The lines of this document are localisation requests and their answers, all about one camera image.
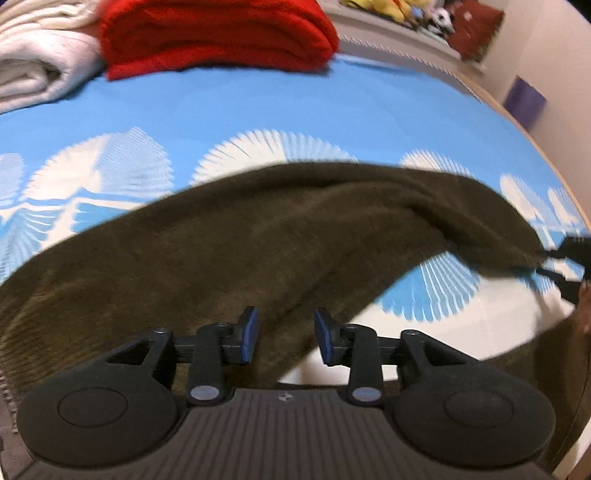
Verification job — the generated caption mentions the white headboard shelf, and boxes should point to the white headboard shelf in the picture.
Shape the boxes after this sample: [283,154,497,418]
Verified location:
[323,9,485,75]

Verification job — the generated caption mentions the black and white plush toy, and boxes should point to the black and white plush toy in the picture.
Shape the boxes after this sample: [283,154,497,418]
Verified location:
[425,7,455,35]

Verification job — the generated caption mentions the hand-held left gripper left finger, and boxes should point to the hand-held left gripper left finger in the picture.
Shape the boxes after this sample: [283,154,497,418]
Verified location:
[107,305,259,407]

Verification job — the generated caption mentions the olive brown corduroy pants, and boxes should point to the olive brown corduroy pants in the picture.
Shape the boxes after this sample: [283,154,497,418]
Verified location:
[0,161,591,480]

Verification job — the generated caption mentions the wooden bed frame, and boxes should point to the wooden bed frame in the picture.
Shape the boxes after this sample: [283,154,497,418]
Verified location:
[455,69,591,236]

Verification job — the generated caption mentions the red folded cloth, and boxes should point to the red folded cloth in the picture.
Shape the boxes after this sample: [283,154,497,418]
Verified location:
[99,0,341,81]

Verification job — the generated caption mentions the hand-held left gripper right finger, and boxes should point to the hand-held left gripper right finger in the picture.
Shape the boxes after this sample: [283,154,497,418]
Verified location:
[314,307,467,407]

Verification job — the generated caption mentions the yellow plush toy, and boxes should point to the yellow plush toy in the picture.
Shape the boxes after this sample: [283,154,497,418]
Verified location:
[339,0,426,21]

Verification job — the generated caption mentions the white folded cloth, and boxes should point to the white folded cloth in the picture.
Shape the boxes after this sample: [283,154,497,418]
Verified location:
[0,0,109,114]

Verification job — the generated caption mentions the purple wall sticker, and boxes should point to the purple wall sticker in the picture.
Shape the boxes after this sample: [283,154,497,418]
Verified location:
[505,76,548,130]

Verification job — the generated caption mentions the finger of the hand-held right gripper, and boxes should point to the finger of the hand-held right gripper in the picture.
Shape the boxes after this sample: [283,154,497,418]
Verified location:
[547,234,591,265]
[536,264,588,284]

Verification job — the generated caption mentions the red cushion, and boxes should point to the red cushion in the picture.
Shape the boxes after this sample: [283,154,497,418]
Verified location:
[448,0,504,63]

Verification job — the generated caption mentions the blue printed bed sheet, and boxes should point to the blue printed bed sheet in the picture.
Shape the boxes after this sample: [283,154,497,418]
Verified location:
[0,53,585,324]

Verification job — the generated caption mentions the white bed sheet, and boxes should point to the white bed sheet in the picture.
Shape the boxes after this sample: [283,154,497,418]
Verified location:
[277,272,578,386]

